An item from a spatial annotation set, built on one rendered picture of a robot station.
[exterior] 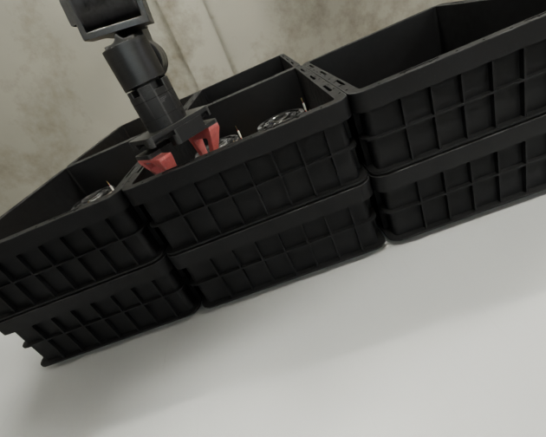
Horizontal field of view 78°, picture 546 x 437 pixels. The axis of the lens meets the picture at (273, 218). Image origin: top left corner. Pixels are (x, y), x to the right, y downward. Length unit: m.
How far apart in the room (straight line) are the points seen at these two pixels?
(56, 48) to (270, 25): 1.64
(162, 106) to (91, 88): 2.79
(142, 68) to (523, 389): 0.51
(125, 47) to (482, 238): 0.50
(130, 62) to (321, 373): 0.42
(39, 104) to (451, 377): 3.31
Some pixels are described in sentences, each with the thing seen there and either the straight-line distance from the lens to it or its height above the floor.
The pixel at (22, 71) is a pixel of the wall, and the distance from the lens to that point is 3.41.
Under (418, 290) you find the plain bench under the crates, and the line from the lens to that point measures 0.46.
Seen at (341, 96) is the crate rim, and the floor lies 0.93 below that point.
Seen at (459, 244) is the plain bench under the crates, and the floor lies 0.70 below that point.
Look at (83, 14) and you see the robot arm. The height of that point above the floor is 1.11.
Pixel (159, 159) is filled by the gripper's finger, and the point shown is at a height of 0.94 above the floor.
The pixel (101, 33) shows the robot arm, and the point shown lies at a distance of 0.49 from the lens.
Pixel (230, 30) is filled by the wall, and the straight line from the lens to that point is 3.07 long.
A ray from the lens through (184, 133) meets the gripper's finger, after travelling 0.47.
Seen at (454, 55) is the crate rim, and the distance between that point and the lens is 0.45.
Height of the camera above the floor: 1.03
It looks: 28 degrees down
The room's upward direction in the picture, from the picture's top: 25 degrees counter-clockwise
